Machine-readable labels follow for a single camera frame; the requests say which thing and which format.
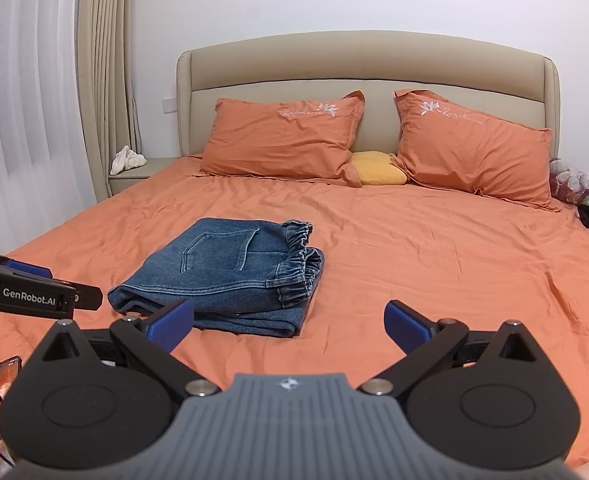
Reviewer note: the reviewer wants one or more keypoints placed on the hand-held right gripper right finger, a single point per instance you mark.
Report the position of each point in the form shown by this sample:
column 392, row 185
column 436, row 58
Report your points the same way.
column 405, row 326

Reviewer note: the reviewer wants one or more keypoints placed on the beige nightstand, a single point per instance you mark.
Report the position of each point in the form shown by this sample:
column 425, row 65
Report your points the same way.
column 134, row 180

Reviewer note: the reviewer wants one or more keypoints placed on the orange embroidered pillow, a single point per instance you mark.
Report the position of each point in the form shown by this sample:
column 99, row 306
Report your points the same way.
column 279, row 140
column 474, row 150

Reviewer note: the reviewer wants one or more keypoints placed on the white wall socket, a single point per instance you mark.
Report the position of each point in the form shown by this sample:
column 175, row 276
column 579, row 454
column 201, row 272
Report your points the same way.
column 169, row 106

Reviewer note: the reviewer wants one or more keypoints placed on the bag of plush items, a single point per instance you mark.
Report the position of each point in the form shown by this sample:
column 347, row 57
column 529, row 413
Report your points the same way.
column 569, row 182

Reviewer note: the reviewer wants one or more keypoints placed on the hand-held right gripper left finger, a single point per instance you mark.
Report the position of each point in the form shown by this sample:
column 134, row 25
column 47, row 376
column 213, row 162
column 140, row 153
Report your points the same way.
column 172, row 321

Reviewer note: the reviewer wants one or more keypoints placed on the yellow small pillow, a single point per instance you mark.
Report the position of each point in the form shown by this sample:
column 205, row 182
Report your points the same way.
column 377, row 169

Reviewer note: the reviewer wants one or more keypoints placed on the white sheer curtain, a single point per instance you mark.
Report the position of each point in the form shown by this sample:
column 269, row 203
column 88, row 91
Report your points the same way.
column 24, row 110

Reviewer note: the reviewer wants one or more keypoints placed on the orange bed cover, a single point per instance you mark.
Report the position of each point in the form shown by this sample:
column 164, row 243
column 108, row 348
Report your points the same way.
column 449, row 270

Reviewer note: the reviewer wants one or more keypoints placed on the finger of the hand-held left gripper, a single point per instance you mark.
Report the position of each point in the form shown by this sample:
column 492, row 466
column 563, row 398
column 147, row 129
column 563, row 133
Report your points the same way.
column 88, row 297
column 29, row 268

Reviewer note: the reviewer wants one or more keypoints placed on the blue denim pants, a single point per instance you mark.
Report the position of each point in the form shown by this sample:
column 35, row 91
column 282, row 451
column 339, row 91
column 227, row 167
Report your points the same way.
column 214, row 270

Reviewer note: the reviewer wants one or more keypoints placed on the beige pleated curtain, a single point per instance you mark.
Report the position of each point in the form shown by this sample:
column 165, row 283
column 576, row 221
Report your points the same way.
column 107, row 60

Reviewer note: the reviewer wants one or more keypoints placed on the smartphone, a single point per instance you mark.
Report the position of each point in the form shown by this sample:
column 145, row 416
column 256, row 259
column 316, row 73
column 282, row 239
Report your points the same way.
column 3, row 395

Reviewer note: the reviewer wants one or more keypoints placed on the beige padded headboard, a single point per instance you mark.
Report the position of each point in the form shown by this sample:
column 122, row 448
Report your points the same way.
column 374, row 60

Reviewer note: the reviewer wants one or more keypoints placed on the white crumpled cloth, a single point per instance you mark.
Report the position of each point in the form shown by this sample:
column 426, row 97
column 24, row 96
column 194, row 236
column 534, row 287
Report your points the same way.
column 128, row 161

